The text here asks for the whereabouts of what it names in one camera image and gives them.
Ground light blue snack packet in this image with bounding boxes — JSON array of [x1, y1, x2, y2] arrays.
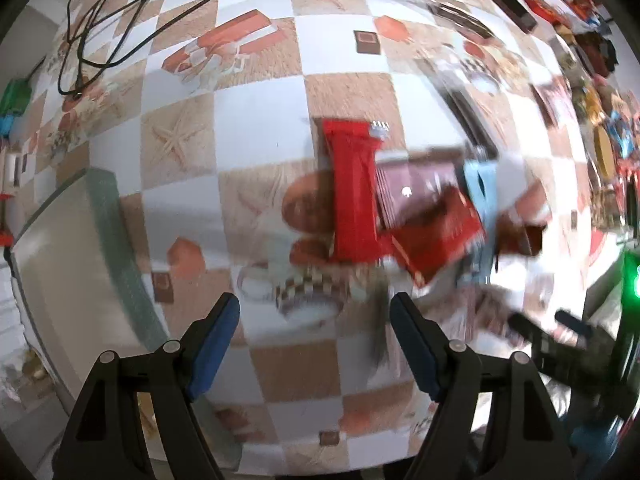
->
[[460, 157, 501, 286]]

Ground long red snack packet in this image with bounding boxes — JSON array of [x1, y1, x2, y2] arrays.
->
[[320, 119, 396, 263]]

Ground maroon snack packet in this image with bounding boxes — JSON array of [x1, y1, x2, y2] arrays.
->
[[375, 152, 471, 231]]

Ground black power cable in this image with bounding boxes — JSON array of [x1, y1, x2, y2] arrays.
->
[[57, 0, 238, 98]]

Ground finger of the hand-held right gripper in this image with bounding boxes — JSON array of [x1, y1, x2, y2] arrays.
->
[[507, 312, 547, 347], [555, 309, 596, 342]]

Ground person's right hand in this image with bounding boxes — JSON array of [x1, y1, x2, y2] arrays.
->
[[570, 419, 622, 466]]

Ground white plastic object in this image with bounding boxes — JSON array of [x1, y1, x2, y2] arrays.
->
[[2, 152, 23, 188]]

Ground short red snack packet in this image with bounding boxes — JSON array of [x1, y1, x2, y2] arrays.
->
[[390, 185, 488, 288]]

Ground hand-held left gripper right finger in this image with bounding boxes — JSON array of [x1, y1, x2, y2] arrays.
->
[[389, 291, 576, 480]]

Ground pile of assorted snacks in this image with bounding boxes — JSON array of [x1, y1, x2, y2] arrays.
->
[[515, 0, 640, 241]]

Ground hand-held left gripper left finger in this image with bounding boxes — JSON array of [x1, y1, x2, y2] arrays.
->
[[52, 291, 241, 480]]

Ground round yellow container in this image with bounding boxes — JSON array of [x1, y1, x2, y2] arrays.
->
[[594, 124, 620, 183]]

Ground green plastic object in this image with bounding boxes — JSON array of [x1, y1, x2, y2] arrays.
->
[[0, 79, 32, 116]]

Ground checkered printed tablecloth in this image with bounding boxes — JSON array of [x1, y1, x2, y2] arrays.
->
[[15, 0, 626, 476]]

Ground black snack packet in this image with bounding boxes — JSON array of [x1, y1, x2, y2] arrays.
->
[[440, 85, 496, 153]]

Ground clear dark snack packet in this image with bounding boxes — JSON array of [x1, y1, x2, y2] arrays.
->
[[425, 0, 496, 41]]

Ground white box with green rim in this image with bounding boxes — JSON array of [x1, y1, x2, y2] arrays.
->
[[10, 167, 171, 411]]

